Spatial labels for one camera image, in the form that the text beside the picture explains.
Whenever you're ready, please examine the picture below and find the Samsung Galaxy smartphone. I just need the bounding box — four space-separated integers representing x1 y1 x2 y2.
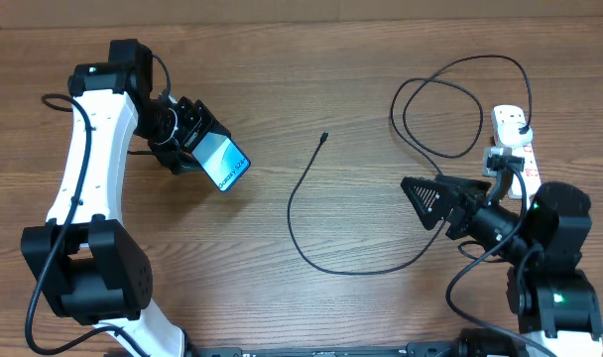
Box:
192 132 251 191

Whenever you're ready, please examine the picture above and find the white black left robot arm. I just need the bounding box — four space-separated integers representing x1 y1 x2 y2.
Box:
21 39 251 356

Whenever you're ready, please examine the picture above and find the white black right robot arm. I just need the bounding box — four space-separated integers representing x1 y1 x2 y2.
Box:
401 173 603 356

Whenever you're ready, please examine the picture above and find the white charger plug adapter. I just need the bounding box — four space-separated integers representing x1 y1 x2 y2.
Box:
494 123 534 148

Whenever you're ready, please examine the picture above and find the white power strip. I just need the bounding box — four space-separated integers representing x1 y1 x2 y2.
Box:
491 104 542 198

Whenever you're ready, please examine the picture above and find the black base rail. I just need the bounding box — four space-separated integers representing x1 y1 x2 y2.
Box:
190 341 455 357

